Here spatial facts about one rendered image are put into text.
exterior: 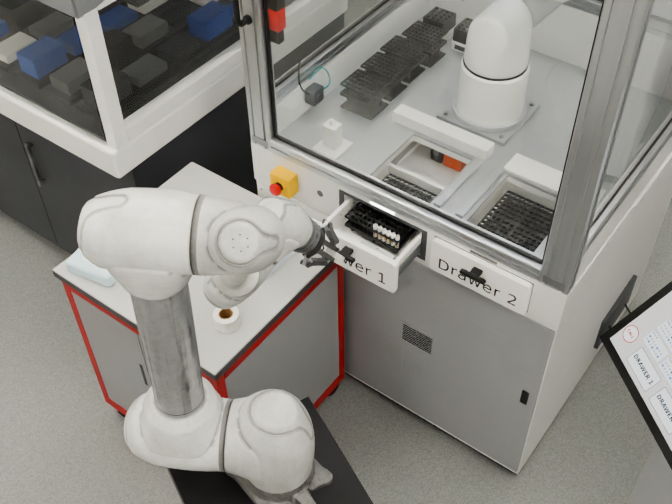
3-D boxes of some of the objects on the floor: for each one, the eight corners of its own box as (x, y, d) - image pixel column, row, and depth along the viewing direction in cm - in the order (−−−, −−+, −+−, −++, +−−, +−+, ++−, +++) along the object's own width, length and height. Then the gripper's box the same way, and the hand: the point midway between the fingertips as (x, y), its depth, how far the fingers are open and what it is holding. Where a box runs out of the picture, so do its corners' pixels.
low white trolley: (242, 515, 276) (214, 374, 221) (106, 416, 302) (51, 269, 247) (349, 391, 308) (348, 242, 253) (218, 312, 334) (191, 161, 278)
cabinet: (517, 488, 281) (560, 335, 223) (271, 340, 324) (254, 179, 266) (636, 305, 333) (696, 142, 275) (411, 198, 376) (422, 38, 318)
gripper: (303, 266, 204) (339, 286, 226) (330, 218, 205) (363, 242, 227) (279, 253, 208) (316, 273, 229) (305, 205, 208) (339, 230, 230)
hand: (334, 254), depth 225 cm, fingers closed
